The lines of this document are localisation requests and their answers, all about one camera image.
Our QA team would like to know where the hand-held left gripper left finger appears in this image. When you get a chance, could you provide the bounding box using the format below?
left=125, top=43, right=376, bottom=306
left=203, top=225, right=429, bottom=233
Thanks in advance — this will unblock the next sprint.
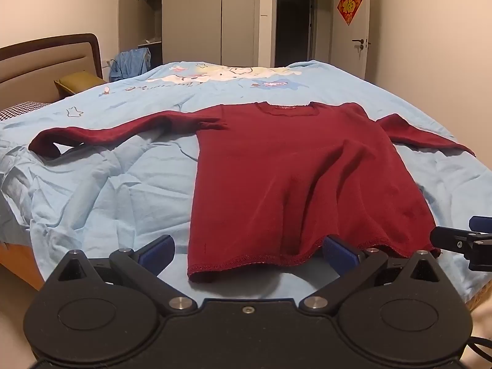
left=45, top=234, right=197, bottom=314

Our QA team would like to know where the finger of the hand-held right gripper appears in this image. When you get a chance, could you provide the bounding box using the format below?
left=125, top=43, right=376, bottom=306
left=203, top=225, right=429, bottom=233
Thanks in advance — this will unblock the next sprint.
left=430, top=225, right=492, bottom=272
left=469, top=216, right=492, bottom=234

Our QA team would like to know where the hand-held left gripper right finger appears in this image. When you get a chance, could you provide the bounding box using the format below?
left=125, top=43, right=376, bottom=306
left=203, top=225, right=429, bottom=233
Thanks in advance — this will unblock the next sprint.
left=299, top=234, right=455, bottom=312

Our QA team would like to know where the dark red long-sleeve shirt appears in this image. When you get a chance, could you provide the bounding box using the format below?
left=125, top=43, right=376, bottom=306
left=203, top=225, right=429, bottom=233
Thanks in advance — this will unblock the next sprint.
left=28, top=101, right=476, bottom=283

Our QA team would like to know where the blue clothes heap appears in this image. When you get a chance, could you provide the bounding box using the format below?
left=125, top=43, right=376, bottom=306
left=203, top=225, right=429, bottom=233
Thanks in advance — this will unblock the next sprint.
left=109, top=48, right=152, bottom=82

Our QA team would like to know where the light blue printed blanket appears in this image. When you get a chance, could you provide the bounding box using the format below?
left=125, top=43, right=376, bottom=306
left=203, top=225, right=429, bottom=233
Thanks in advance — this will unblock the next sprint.
left=0, top=60, right=492, bottom=304

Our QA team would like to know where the olive green pillow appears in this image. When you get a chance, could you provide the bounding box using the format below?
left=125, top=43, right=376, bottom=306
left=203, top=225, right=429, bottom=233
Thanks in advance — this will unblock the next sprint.
left=54, top=72, right=107, bottom=96

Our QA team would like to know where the black white houndstooth pillow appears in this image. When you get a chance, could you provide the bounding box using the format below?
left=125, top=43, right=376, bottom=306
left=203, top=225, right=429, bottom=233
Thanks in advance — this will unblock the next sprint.
left=0, top=101, right=52, bottom=122

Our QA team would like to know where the white room door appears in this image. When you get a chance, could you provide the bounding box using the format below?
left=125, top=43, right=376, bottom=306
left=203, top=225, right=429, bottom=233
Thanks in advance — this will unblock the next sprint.
left=331, top=0, right=373, bottom=82

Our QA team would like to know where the brown padded bed headboard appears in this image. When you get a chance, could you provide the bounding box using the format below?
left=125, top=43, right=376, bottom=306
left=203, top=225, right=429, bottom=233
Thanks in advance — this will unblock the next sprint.
left=0, top=33, right=104, bottom=110

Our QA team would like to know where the open grey wardrobe door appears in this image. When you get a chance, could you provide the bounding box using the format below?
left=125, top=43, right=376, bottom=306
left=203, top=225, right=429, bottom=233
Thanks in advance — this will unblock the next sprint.
left=118, top=0, right=141, bottom=53

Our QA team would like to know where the grey built-in wardrobe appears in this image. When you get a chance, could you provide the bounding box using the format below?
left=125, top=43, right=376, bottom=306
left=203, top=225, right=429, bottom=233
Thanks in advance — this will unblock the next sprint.
left=133, top=0, right=263, bottom=68

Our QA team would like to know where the red diamond door decoration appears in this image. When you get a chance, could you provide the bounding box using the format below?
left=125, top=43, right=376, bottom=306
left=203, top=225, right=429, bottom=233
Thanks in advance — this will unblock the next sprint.
left=337, top=0, right=363, bottom=26

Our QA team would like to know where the black cable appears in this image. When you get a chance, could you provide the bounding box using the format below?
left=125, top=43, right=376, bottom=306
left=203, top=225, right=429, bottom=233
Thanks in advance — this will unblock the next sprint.
left=466, top=335, right=492, bottom=367

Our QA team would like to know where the wooden bed frame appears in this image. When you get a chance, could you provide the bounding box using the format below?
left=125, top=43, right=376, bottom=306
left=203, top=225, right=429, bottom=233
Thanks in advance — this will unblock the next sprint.
left=0, top=241, right=45, bottom=291

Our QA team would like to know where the dark doorway frame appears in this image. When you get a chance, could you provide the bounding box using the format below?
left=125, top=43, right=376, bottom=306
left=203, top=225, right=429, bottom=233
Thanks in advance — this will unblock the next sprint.
left=271, top=0, right=335, bottom=68

